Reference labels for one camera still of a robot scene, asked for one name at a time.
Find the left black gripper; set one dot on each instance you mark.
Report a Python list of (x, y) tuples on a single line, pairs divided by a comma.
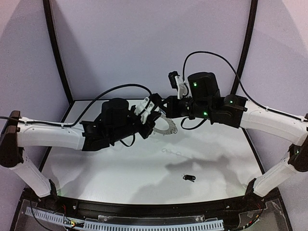
[(146, 126)]

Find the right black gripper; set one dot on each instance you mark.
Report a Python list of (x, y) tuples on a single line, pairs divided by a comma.
[(169, 107)]

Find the metal disc keyring with rings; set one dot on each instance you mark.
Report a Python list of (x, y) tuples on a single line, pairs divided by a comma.
[(165, 126)]

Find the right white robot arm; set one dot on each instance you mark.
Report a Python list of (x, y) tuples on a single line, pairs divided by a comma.
[(200, 98)]

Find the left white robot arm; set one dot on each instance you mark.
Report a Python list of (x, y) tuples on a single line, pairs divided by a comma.
[(116, 121)]

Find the black tagged key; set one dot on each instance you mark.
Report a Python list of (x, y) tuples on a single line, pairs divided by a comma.
[(189, 177)]

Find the left black frame post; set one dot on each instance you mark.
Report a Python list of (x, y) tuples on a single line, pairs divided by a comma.
[(56, 50)]

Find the black frame post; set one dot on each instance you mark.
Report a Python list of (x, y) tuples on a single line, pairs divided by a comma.
[(56, 50), (248, 37)]

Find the black front aluminium rail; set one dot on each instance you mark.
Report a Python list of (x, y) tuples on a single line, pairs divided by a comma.
[(84, 208)]

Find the white slotted cable duct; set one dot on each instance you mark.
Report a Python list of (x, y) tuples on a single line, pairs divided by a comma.
[(110, 223)]

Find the right black frame post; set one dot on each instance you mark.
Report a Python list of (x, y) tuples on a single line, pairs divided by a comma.
[(248, 37)]

